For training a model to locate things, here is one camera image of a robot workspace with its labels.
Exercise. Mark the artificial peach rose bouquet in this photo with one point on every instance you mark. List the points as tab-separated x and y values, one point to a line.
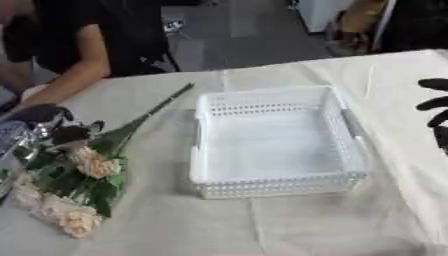
96	166

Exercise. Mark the white cabinet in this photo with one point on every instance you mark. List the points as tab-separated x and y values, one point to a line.
321	13

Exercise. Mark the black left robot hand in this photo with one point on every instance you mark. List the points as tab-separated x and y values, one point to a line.
41	114

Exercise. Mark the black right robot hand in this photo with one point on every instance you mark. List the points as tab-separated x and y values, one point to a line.
438	103

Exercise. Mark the white perforated plastic basket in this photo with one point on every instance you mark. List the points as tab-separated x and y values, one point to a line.
274	146

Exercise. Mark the person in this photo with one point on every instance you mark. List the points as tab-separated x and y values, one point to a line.
116	36

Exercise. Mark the brown bag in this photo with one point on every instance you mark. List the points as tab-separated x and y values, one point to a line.
356	26

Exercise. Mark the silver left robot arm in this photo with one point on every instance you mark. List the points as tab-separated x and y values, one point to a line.
14	140

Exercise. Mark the person's forearm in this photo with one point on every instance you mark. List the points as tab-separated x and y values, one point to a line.
70	83

